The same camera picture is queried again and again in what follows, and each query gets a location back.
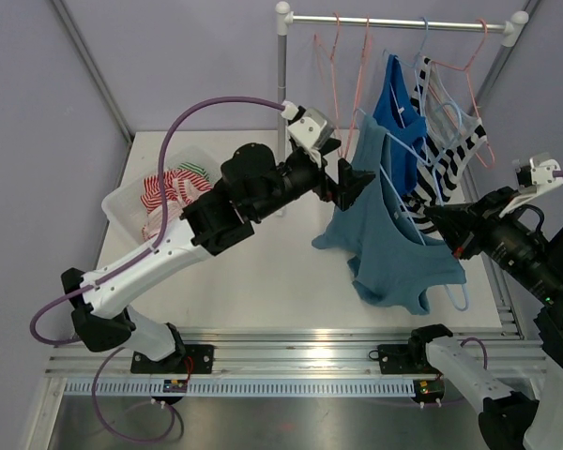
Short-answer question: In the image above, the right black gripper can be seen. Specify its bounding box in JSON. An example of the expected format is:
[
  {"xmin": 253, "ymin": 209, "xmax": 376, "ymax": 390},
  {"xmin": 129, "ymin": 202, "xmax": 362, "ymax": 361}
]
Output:
[{"xmin": 426, "ymin": 183, "xmax": 563, "ymax": 303}]

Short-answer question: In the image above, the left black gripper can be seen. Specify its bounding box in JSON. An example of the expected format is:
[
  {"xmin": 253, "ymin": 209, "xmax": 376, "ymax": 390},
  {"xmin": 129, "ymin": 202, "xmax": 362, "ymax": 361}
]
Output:
[{"xmin": 250, "ymin": 138, "xmax": 373, "ymax": 221}]

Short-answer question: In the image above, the teal tank top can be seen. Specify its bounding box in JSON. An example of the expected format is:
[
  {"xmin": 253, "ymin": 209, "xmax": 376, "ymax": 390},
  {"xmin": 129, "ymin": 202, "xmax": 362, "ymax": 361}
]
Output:
[{"xmin": 312, "ymin": 115, "xmax": 466, "ymax": 315}]

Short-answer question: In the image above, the light blue hanger of teal top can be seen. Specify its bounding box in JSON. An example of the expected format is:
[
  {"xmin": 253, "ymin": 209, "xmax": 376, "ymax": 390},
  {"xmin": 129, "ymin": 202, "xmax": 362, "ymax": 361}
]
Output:
[{"xmin": 348, "ymin": 112, "xmax": 469, "ymax": 315}]

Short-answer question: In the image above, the royal blue tank top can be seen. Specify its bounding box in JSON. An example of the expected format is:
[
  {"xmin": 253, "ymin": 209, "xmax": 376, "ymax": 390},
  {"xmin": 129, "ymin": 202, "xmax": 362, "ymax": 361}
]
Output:
[{"xmin": 373, "ymin": 54, "xmax": 427, "ymax": 196}]

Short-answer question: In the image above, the pink hanger of green top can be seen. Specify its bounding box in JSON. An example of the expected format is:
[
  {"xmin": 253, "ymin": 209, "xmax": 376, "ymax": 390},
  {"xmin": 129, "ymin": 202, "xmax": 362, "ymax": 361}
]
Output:
[{"xmin": 313, "ymin": 13, "xmax": 341, "ymax": 139}]

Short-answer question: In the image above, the green striped tank top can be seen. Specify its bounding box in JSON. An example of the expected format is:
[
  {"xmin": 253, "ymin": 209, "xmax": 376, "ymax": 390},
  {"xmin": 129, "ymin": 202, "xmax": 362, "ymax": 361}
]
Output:
[{"xmin": 177, "ymin": 161, "xmax": 210, "ymax": 181}]

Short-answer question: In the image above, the red striped tank top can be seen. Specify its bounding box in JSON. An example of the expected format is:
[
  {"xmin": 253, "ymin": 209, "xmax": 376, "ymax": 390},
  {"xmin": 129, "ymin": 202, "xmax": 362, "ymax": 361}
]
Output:
[{"xmin": 140, "ymin": 168, "xmax": 213, "ymax": 241}]

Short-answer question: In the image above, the pink hanger of red top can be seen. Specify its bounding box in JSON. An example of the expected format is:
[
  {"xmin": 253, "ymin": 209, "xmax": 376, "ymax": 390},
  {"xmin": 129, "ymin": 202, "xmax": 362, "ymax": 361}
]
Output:
[{"xmin": 343, "ymin": 16, "xmax": 371, "ymax": 158}]

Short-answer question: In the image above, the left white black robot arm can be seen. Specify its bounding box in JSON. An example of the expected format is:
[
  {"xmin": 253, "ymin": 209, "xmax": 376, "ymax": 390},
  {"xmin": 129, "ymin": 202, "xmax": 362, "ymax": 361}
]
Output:
[{"xmin": 61, "ymin": 142, "xmax": 374, "ymax": 373}]

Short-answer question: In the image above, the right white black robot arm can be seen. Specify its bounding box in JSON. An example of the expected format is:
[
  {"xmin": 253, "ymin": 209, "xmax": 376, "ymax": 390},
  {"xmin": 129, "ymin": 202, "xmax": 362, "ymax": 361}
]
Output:
[{"xmin": 406, "ymin": 187, "xmax": 563, "ymax": 449}]

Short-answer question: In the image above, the black white striped tank top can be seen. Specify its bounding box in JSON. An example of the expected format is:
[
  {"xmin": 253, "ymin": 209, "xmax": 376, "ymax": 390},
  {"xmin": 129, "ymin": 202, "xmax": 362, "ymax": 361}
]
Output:
[{"xmin": 403, "ymin": 56, "xmax": 487, "ymax": 234}]

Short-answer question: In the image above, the pink hanger of black top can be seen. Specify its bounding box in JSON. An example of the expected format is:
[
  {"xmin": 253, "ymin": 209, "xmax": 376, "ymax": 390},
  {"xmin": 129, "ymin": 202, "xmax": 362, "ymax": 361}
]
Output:
[{"xmin": 431, "ymin": 18, "xmax": 496, "ymax": 170}]

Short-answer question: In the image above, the clothes rack with metal rod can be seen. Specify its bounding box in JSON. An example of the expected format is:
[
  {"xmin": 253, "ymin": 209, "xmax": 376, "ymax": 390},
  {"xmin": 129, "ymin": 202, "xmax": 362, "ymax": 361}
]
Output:
[{"xmin": 271, "ymin": 0, "xmax": 530, "ymax": 217}]

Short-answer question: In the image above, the white plastic basket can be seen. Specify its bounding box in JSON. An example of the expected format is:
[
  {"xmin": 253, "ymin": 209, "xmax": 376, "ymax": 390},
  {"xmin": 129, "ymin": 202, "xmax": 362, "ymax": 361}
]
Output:
[{"xmin": 101, "ymin": 145, "xmax": 221, "ymax": 248}]

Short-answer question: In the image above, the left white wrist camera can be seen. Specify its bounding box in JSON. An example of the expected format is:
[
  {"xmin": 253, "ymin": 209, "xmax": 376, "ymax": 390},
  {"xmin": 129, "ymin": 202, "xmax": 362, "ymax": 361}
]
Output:
[{"xmin": 281, "ymin": 100, "xmax": 334, "ymax": 169}]

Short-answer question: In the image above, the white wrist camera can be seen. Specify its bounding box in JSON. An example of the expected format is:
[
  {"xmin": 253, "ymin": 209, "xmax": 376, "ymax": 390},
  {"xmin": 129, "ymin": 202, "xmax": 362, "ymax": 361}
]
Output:
[
  {"xmin": 499, "ymin": 153, "xmax": 563, "ymax": 218},
  {"xmin": 281, "ymin": 100, "xmax": 334, "ymax": 169}
]

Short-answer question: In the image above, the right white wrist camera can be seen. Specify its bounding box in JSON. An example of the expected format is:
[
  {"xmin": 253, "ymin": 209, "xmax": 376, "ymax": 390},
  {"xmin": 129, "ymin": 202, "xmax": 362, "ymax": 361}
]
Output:
[{"xmin": 499, "ymin": 153, "xmax": 563, "ymax": 218}]

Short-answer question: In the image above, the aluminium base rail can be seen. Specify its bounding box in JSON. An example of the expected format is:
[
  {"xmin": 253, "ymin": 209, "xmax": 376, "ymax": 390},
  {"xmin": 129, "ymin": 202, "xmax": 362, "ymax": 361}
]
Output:
[{"xmin": 44, "ymin": 327, "xmax": 555, "ymax": 379}]

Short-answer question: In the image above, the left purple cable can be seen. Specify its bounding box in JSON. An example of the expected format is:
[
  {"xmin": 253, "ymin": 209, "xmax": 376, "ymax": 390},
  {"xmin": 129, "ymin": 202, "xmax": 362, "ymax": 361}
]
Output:
[{"xmin": 30, "ymin": 97, "xmax": 295, "ymax": 444}]

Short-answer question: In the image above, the white slotted cable duct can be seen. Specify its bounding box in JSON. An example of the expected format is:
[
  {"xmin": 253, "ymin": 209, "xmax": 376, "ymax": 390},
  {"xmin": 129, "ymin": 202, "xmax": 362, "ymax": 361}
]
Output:
[{"xmin": 65, "ymin": 378, "xmax": 415, "ymax": 398}]

